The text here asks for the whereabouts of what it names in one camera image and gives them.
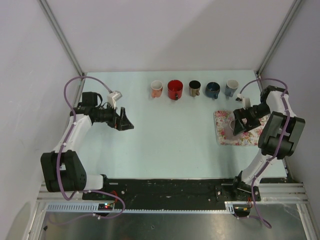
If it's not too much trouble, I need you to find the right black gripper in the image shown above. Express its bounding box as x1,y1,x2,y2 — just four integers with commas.
233,102,271,136

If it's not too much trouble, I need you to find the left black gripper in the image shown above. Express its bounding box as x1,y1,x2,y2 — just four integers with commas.
94,101,134,131

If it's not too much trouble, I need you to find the lilac mug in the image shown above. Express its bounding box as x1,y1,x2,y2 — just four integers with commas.
229,120,236,131

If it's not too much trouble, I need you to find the grey mug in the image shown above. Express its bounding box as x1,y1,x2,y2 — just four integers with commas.
224,79,239,98

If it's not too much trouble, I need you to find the blue mug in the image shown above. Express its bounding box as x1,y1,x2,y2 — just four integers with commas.
205,82,221,100

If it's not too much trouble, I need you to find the red mug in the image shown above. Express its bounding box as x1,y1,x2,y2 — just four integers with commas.
167,79,183,101

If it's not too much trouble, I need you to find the brown patterned mug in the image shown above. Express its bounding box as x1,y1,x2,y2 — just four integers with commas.
189,80,201,97

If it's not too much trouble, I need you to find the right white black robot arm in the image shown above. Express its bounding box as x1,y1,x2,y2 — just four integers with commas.
231,85,306,201

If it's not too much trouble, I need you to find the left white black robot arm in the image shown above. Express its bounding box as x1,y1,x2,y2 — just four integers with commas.
40,91,134,200

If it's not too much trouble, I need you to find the pink white mug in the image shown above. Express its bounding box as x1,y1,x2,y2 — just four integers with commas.
150,80,163,98

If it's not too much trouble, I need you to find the floral tray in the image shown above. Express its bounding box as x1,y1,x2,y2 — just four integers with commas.
214,110,269,146

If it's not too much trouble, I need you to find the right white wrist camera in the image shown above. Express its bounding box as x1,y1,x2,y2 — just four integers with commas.
235,93,251,109

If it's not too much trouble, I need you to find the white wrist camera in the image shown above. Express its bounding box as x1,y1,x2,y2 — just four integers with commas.
235,93,251,109
107,90,122,109

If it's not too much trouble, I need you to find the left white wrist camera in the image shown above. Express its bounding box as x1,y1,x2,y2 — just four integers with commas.
107,90,122,109

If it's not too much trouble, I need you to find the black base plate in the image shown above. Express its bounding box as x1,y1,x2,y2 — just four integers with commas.
82,177,262,211

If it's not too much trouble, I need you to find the grey slotted cable duct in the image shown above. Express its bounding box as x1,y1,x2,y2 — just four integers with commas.
46,201,237,215

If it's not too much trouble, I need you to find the right aluminium frame post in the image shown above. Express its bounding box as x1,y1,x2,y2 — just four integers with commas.
255,0,305,77

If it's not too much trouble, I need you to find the aluminium frame post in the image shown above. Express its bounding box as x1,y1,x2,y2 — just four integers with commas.
255,0,305,77
37,0,86,80

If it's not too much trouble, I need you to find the left aluminium frame post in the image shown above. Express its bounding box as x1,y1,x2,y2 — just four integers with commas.
37,0,86,80

